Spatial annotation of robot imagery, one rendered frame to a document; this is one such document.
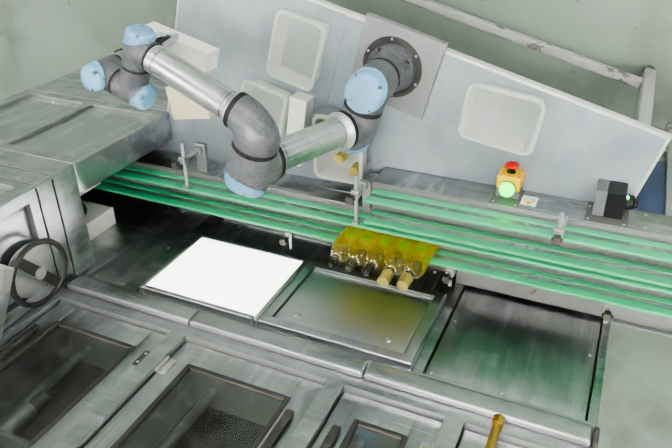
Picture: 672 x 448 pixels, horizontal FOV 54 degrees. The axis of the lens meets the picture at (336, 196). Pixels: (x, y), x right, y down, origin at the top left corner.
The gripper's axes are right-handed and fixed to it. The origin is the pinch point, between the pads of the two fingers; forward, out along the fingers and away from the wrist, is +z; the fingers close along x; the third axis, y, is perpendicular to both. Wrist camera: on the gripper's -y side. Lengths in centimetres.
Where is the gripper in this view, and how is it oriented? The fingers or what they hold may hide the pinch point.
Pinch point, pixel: (177, 47)
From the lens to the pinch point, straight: 212.1
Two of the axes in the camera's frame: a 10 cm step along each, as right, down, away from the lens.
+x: -2.3, 8.0, 5.5
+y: -8.8, -4.1, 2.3
